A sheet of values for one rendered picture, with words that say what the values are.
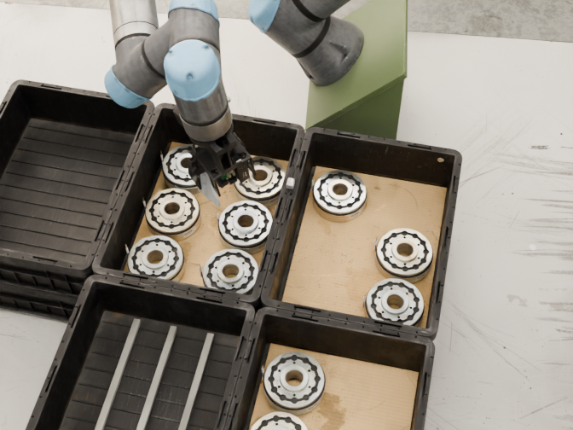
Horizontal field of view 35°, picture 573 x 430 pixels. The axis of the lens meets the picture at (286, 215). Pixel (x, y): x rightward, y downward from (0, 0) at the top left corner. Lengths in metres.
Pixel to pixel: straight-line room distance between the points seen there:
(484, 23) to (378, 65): 1.52
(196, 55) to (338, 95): 0.66
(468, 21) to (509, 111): 1.25
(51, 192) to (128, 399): 0.47
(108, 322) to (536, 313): 0.82
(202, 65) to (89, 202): 0.61
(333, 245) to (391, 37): 0.45
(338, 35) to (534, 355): 0.75
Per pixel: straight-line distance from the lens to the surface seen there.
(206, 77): 1.27
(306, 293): 1.64
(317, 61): 1.91
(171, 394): 1.57
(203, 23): 1.35
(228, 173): 1.44
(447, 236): 1.61
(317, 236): 1.71
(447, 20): 3.33
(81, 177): 1.84
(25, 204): 1.83
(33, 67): 2.25
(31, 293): 1.74
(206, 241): 1.71
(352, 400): 1.55
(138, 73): 1.42
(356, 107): 1.86
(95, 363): 1.62
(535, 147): 2.07
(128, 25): 1.47
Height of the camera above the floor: 2.26
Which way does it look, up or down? 55 degrees down
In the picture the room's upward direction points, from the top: 1 degrees counter-clockwise
